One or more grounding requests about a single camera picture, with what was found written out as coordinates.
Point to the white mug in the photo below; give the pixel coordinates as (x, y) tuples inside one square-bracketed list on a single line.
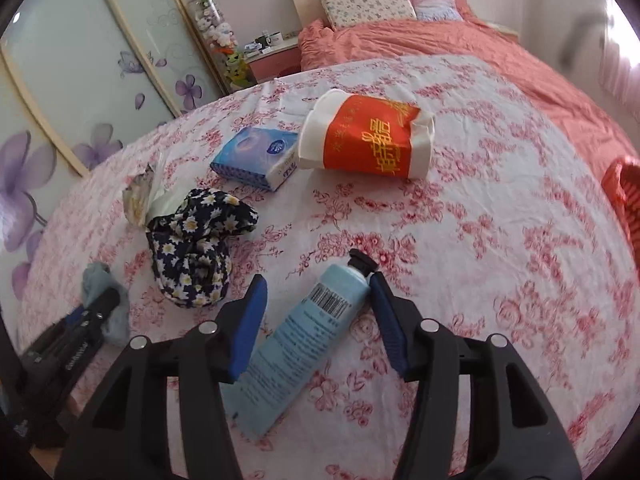
[(275, 39)]

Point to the clear tube of plush toys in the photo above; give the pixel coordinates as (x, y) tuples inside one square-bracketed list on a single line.
[(212, 25)]

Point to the floral print pillow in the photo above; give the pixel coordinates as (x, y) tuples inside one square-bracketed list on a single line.
[(370, 5)]

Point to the green plush toy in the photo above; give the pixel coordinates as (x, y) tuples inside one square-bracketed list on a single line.
[(237, 67)]

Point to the wardrobe with flower doors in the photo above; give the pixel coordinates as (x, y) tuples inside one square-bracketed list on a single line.
[(100, 60)]

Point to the blue tissue pack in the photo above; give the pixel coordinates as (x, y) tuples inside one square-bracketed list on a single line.
[(255, 152)]

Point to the blue hand cream tube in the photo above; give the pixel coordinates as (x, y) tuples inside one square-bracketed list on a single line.
[(300, 325)]

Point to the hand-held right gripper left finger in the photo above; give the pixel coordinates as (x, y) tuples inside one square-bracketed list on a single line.
[(247, 325)]

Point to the bed with salmon cover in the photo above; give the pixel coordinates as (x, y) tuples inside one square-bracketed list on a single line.
[(525, 60)]

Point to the grey blue cloth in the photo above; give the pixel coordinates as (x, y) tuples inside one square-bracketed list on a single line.
[(117, 320)]

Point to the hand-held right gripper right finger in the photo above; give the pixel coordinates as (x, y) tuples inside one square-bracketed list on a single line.
[(387, 325)]

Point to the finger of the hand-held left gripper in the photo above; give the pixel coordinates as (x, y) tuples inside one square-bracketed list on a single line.
[(100, 307)]

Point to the orange plastic basket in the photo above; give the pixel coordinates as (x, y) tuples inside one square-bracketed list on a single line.
[(631, 230)]

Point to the pink curtain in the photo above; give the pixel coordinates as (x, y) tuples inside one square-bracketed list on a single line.
[(622, 70)]

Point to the pink white nightstand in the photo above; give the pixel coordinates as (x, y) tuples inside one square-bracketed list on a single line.
[(275, 62)]

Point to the dark daisy print cloth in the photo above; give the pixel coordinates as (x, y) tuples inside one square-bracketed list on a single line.
[(190, 240)]

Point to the red white paper cup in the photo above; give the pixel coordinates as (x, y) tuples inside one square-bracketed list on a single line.
[(370, 135)]

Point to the crumpled snack wrapper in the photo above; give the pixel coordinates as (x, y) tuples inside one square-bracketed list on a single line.
[(137, 197)]

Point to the pink striped pillow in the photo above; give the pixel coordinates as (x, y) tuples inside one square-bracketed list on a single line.
[(432, 2)]

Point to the table with pink floral cloth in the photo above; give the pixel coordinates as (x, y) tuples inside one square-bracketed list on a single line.
[(475, 260)]

